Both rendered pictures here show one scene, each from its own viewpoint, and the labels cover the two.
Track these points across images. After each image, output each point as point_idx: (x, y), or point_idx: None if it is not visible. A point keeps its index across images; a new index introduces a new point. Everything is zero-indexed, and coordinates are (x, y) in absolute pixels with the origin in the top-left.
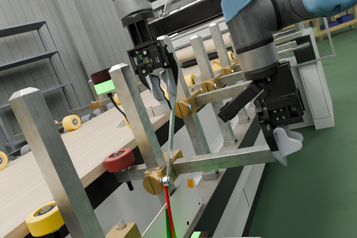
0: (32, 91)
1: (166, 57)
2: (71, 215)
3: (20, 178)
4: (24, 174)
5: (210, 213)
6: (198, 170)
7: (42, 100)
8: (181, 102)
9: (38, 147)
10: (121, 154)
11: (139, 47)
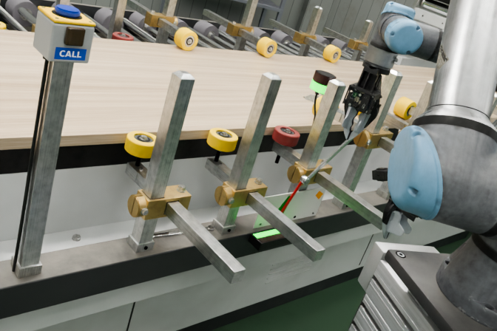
0: (277, 79)
1: (370, 108)
2: (243, 156)
3: (205, 81)
4: (208, 80)
5: (314, 226)
6: (330, 191)
7: (278, 86)
8: (365, 134)
9: (257, 109)
10: (290, 134)
11: (359, 89)
